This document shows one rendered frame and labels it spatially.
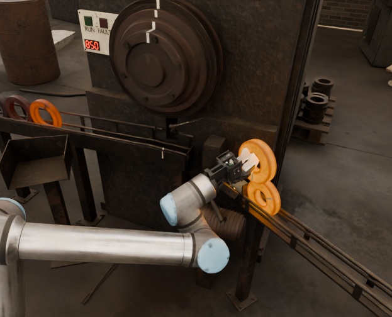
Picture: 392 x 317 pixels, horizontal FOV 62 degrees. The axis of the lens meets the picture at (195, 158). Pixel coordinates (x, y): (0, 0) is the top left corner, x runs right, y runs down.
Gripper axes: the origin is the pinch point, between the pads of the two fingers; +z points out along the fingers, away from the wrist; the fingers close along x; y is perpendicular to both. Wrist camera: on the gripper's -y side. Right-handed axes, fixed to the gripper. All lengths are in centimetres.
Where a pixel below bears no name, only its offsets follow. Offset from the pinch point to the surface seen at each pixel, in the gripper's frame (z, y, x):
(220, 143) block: 2.7, -14.0, 28.3
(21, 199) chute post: -98, -68, 136
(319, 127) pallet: 134, -120, 83
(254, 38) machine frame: 27.6, 22.4, 30.6
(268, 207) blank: -0.7, -23.4, -4.6
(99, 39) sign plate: -15, 25, 87
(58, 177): -62, -16, 67
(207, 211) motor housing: -15.7, -36.8, 19.3
